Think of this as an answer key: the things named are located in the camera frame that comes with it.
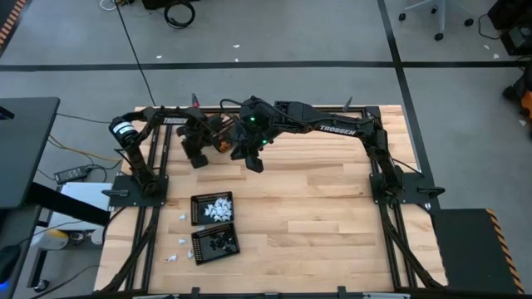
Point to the hazard-striped floor strip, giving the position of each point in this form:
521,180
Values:
8,21

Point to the black frame upright post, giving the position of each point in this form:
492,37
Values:
347,104
193,96

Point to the white strip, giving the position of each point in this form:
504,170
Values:
156,296
386,296

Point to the black hazard-striped floor mat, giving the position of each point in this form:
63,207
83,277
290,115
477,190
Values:
469,249

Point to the small red tag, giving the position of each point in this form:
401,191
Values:
195,101

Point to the yellow white round roll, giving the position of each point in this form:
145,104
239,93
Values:
56,239

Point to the black and orange machine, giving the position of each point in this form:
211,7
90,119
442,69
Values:
521,95

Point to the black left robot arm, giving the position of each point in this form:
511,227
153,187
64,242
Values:
174,120

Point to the black desk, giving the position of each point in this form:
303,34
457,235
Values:
25,145

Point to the black power adapter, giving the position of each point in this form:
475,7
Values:
72,173

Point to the orange pumpkin figurine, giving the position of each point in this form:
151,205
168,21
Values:
225,145

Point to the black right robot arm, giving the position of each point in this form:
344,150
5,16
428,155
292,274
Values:
336,129

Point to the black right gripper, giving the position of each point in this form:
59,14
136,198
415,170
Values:
253,124

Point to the black slotted plastic basket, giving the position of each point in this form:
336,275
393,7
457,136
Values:
197,216
203,255
215,143

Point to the black equipment box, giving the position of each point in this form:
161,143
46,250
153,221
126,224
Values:
515,25

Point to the black device with light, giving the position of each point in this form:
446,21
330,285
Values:
8,266

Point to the grey office chair base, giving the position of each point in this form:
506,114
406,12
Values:
441,12

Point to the black aluminium table frame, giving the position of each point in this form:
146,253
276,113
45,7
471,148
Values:
291,109

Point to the black floor device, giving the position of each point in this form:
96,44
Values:
166,3

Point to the black desk leg beam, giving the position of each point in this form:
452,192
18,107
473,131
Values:
66,203

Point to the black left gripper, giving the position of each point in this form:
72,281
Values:
199,135

